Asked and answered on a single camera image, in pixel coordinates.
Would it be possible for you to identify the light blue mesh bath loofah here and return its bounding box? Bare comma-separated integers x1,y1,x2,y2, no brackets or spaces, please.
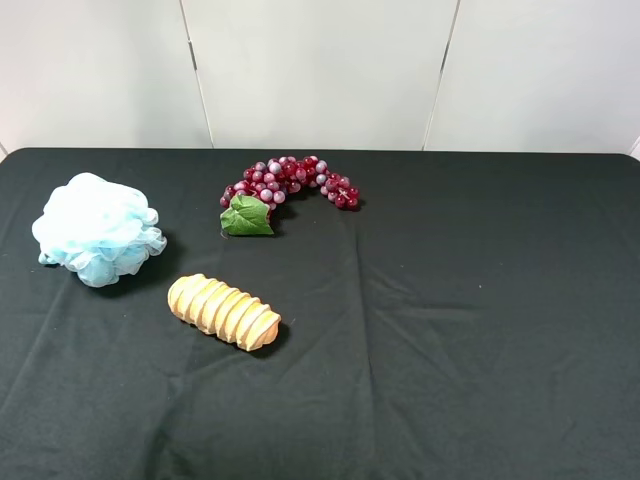
32,172,167,288

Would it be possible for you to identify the red plastic grape bunch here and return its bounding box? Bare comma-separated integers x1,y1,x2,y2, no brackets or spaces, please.
220,155,361,237

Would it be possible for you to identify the twisted golden bread loaf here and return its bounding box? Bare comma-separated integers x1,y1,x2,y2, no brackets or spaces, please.
167,273,281,352

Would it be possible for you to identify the black tablecloth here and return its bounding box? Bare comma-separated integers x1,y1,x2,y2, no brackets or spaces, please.
1,149,639,479

